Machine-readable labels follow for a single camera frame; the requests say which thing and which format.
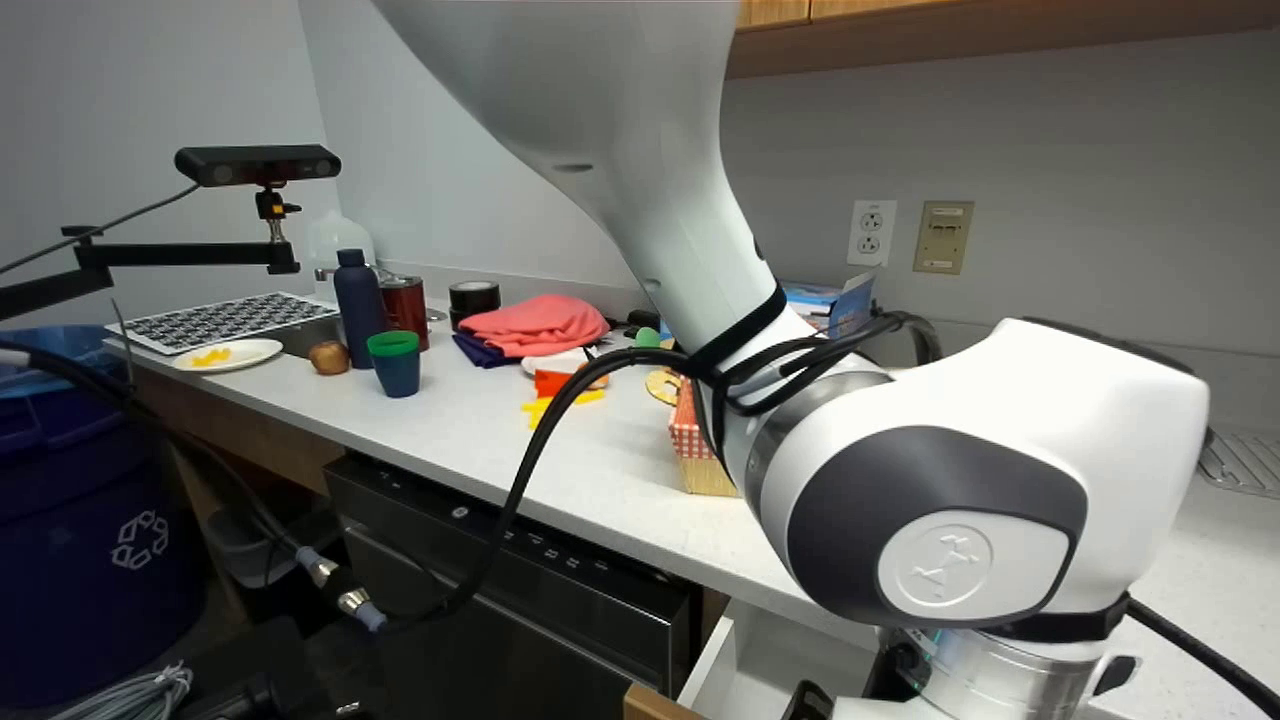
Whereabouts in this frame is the white drawer with wooden front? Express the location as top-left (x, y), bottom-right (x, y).
top-left (619, 610), bottom-right (936, 720)

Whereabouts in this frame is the blue toy set box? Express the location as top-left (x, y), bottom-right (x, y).
top-left (782, 272), bottom-right (884, 348)

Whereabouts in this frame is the beige light switch plate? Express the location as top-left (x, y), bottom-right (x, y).
top-left (911, 195), bottom-right (978, 279)

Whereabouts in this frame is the wooden upper cabinet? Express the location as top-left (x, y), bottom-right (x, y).
top-left (723, 0), bottom-right (1280, 81)

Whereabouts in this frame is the dark blue cloth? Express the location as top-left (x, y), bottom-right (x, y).
top-left (448, 326), bottom-right (516, 370)

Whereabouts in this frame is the black cup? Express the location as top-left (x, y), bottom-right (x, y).
top-left (448, 279), bottom-right (505, 330)

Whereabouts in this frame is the blue cup with green rim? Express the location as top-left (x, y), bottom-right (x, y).
top-left (366, 326), bottom-right (429, 400)

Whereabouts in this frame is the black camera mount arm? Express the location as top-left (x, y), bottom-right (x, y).
top-left (0, 183), bottom-right (306, 324)

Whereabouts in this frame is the white plate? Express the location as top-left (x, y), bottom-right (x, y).
top-left (167, 335), bottom-right (288, 380)

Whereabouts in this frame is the dark blue bottle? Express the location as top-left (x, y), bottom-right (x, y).
top-left (329, 243), bottom-right (394, 370)

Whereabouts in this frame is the black stereo camera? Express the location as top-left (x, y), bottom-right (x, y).
top-left (171, 141), bottom-right (343, 190)

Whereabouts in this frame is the yellow toy fry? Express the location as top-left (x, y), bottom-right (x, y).
top-left (522, 389), bottom-right (611, 430)

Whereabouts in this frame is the black dishwasher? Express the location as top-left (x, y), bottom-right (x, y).
top-left (325, 451), bottom-right (703, 720)

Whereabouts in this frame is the grey dish rack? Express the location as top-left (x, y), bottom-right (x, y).
top-left (101, 287), bottom-right (343, 358)

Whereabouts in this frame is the blue recycling bin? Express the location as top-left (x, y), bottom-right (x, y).
top-left (0, 321), bottom-right (204, 712)

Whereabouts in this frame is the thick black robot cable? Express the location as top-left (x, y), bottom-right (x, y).
top-left (0, 309), bottom-right (946, 638)

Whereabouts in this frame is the white wall outlet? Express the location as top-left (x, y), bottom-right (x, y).
top-left (843, 195), bottom-right (900, 272)

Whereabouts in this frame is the red can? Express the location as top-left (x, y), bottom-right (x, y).
top-left (375, 272), bottom-right (433, 351)

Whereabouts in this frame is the white bowl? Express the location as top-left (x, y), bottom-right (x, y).
top-left (516, 343), bottom-right (591, 380)

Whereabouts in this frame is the pink cloth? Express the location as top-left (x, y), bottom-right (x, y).
top-left (456, 293), bottom-right (611, 358)

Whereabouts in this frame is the yellow round toy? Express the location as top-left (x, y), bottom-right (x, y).
top-left (644, 367), bottom-right (693, 413)

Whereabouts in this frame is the brown ball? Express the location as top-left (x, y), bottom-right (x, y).
top-left (306, 335), bottom-right (355, 380)

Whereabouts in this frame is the black looped wrist cable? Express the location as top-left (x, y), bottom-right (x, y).
top-left (1125, 597), bottom-right (1280, 720)

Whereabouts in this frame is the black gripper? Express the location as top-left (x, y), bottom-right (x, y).
top-left (785, 676), bottom-right (842, 720)

